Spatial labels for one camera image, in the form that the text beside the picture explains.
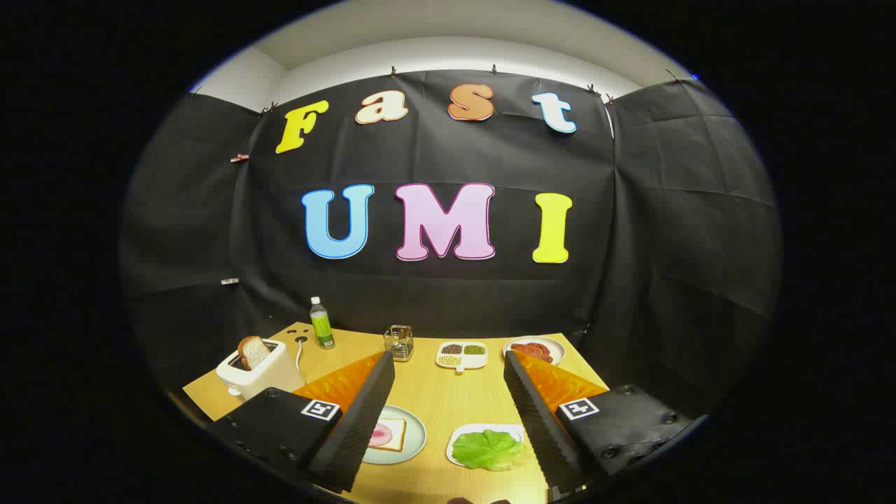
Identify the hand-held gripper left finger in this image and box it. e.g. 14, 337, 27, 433
210, 350, 396, 493

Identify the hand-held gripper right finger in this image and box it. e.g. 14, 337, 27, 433
503, 349, 701, 492

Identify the green lettuce leaf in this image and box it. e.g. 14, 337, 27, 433
452, 430, 526, 471

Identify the white bread slice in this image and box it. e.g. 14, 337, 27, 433
238, 336, 272, 370
369, 418, 407, 452

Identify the pale green round plate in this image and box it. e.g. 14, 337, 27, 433
362, 405, 427, 466

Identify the white rounded square plate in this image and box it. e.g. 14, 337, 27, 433
447, 423, 526, 468

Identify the small round white plate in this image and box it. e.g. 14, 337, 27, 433
503, 336, 566, 366

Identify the white divided dish of beans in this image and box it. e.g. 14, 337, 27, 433
435, 341, 489, 373

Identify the clear bottle with green label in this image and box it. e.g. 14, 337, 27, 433
310, 296, 335, 349

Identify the white toaster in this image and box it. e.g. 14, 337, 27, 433
216, 338, 307, 401

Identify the black backdrop cloth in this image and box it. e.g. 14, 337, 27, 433
119, 66, 781, 421

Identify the metal wire utensil holder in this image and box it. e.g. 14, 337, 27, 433
383, 325, 414, 362

